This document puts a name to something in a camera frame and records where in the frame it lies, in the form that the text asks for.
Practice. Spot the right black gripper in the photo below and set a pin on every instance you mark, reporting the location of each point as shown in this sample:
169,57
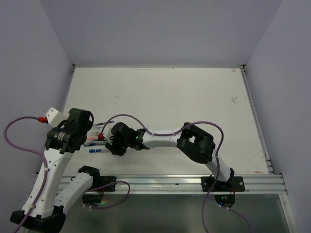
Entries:
112,147

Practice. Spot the aluminium right side rail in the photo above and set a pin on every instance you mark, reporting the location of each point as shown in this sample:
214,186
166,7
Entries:
257,123

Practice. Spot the aluminium front rail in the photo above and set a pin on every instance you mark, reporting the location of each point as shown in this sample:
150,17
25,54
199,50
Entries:
191,184

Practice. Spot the aluminium rail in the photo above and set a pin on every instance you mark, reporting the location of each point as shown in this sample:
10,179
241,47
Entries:
257,123
191,184

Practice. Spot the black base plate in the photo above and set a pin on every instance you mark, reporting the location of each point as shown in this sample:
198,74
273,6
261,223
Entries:
236,185
103,184

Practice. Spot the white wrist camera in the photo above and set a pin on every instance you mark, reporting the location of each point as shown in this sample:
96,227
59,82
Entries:
104,134
54,117

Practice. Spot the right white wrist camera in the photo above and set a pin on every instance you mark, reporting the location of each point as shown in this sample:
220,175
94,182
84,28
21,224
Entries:
104,134

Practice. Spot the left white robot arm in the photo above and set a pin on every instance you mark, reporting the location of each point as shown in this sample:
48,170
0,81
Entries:
45,209

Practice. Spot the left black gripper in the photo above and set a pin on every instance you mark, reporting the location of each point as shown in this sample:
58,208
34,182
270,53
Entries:
63,124

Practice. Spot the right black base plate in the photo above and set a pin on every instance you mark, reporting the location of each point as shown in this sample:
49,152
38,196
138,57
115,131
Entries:
236,185

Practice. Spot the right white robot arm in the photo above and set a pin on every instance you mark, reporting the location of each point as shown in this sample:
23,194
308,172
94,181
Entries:
195,143

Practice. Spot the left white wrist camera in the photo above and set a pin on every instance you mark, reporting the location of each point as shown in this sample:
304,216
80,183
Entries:
54,117

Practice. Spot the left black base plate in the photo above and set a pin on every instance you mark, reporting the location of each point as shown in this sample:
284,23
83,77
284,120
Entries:
103,184

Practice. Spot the blue capped pen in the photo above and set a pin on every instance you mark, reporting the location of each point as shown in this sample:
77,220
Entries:
97,150

